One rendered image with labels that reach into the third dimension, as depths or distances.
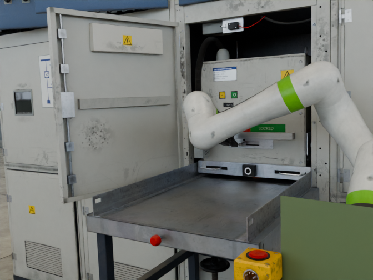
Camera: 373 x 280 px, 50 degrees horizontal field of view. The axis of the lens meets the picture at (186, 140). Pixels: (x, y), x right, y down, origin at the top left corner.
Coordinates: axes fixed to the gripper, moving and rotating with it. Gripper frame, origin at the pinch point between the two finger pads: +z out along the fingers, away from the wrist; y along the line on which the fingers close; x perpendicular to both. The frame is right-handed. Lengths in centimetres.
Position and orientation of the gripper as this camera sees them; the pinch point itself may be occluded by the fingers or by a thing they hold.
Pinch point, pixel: (232, 142)
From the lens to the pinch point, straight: 177.5
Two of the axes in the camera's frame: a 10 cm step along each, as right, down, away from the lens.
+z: 4.6, 4.0, 7.9
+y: -2.2, 9.2, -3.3
